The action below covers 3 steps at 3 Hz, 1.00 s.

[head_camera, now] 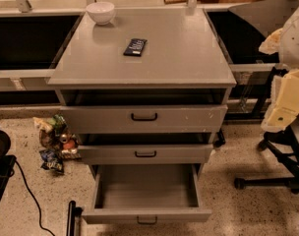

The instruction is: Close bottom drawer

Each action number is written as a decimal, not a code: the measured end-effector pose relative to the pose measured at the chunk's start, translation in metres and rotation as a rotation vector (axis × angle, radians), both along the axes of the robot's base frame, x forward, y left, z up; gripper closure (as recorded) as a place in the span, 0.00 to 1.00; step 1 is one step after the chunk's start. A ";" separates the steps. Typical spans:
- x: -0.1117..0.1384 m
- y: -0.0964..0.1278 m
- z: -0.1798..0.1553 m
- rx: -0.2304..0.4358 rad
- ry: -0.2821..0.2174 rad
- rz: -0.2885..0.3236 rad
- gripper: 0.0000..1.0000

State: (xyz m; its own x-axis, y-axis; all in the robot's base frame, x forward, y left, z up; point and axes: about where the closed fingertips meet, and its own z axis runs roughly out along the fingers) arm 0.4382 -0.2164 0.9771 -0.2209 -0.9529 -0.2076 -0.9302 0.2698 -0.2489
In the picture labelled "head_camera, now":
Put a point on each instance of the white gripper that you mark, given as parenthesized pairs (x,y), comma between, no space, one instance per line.
(294,43)

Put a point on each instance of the grey bottom drawer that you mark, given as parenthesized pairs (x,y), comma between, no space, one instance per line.
(146,194)

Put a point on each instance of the grey drawer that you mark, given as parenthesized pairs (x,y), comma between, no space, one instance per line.
(145,154)
(146,194)
(144,119)

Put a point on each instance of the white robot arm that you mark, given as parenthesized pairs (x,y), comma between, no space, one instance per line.
(288,53)

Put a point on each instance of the grey drawer cabinet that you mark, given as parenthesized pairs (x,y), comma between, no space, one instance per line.
(181,64)

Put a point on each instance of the grey top drawer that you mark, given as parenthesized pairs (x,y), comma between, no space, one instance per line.
(144,119)

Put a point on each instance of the grey middle drawer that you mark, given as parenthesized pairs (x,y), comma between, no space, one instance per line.
(145,154)

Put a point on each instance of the black office chair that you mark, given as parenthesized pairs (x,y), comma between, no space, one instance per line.
(266,17)

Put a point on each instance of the wooden stick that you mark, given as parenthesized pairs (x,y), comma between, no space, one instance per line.
(168,2)

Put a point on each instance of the black caster wheel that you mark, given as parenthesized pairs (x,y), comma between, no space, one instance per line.
(220,139)

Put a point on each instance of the dark blue snack bar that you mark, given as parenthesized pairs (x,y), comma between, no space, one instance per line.
(135,47)

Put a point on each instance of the white bowl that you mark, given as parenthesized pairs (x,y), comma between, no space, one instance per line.
(101,12)

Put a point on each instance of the pile of snack items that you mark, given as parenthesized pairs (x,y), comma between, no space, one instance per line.
(54,134)

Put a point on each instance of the blue chip bag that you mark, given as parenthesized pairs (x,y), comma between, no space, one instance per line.
(51,160)

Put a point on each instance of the black post at bottom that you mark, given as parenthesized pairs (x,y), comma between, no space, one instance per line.
(74,219)

